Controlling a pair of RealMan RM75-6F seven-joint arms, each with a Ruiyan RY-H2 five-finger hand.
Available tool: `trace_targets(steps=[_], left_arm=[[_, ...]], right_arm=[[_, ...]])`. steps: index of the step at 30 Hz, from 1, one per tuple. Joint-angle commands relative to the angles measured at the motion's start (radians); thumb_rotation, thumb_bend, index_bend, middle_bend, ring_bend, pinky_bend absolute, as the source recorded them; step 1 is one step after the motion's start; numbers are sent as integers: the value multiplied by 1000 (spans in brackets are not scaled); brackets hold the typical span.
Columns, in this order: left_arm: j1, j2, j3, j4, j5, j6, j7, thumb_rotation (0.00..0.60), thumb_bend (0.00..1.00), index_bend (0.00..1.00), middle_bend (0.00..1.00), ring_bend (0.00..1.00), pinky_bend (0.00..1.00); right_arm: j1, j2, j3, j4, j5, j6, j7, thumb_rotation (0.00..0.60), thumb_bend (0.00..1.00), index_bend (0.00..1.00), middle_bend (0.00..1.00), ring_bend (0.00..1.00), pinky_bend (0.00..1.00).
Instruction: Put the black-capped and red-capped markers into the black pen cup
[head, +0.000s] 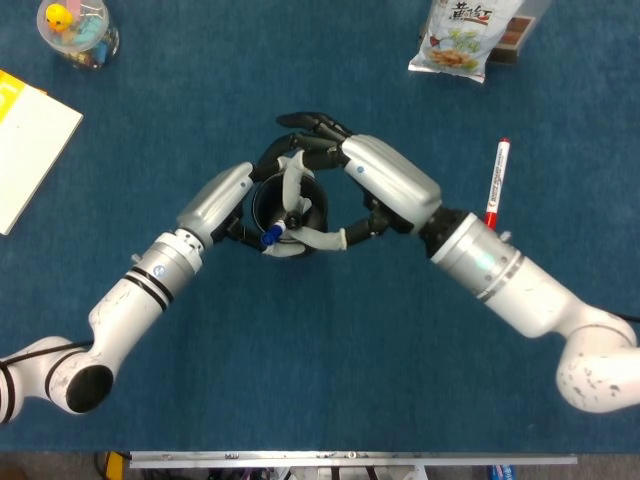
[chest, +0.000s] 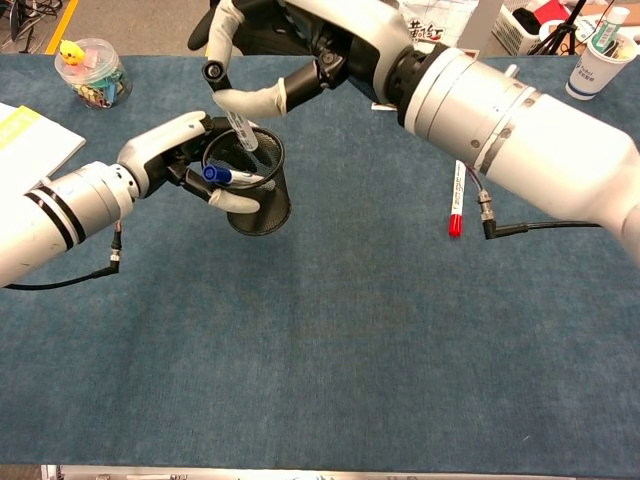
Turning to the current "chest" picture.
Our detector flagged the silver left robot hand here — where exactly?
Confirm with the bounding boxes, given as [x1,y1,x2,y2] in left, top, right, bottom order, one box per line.
[115,110,261,214]

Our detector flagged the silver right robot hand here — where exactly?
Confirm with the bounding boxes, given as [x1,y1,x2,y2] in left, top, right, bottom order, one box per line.
[187,0,416,117]

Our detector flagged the black-capped white marker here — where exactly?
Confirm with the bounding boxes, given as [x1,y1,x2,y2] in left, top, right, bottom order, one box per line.
[201,60,260,153]

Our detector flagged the black mesh pen holder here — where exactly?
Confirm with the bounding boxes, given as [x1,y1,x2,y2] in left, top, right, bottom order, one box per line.
[202,125,293,237]

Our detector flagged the red-capped white marker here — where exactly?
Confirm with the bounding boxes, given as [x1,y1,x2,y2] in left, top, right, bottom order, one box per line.
[448,159,469,238]

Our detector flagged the blue-capped white marker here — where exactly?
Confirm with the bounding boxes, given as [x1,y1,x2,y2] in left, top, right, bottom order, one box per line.
[202,164,264,187]

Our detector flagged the white peanut snack bag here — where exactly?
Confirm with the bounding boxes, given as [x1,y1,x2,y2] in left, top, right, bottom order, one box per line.
[370,0,481,110]

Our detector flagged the clear jar of clips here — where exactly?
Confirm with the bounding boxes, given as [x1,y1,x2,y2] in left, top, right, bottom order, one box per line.
[53,38,134,111]

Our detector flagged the yellow duck toy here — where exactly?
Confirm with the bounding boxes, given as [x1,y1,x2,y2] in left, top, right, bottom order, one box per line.
[58,39,87,66]

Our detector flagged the white notebook yellow-green cover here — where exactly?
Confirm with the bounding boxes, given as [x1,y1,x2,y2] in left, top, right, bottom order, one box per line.
[0,102,87,201]

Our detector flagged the white plastic basket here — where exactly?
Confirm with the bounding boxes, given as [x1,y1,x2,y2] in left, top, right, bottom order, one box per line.
[491,0,576,56]

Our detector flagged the black tripod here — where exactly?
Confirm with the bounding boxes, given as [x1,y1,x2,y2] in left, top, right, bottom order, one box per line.
[528,0,591,56]

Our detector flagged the white paper cup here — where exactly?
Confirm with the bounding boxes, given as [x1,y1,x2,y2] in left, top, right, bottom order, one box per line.
[565,34,640,102]

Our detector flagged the green white tube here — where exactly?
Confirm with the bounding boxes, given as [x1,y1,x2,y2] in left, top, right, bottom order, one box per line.
[592,5,632,51]

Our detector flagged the blue felt table mat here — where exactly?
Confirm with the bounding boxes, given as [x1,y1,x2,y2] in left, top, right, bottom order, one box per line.
[0,53,640,474]

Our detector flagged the white post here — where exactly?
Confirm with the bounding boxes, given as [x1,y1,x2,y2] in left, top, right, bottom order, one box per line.
[459,0,504,51]

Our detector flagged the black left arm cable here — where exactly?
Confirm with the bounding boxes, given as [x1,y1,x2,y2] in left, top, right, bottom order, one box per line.
[2,222,123,291]

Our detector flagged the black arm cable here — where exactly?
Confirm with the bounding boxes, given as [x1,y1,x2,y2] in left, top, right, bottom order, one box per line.
[2,222,123,291]
[464,167,604,240]

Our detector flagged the black cable bundle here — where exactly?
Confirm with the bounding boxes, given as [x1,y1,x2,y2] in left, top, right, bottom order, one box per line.
[0,0,64,51]

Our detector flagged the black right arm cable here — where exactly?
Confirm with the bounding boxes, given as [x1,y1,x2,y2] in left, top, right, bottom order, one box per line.
[464,167,604,240]

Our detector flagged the metal table edge rail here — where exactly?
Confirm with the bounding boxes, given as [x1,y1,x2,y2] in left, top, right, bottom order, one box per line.
[40,464,591,480]

